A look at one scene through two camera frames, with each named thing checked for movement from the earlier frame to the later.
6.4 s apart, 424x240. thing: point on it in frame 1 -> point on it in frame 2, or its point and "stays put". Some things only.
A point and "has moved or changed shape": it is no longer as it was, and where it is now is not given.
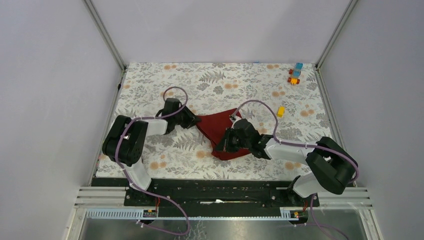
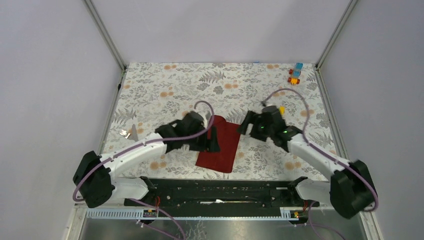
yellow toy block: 280,112 stays put
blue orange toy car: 295,73 stays put
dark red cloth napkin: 213,126 has moved or changed shape
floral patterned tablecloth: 286,99 stays put
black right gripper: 225,145 -> 254,118
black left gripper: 191,119 -> 211,144
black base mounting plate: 222,194 stays put
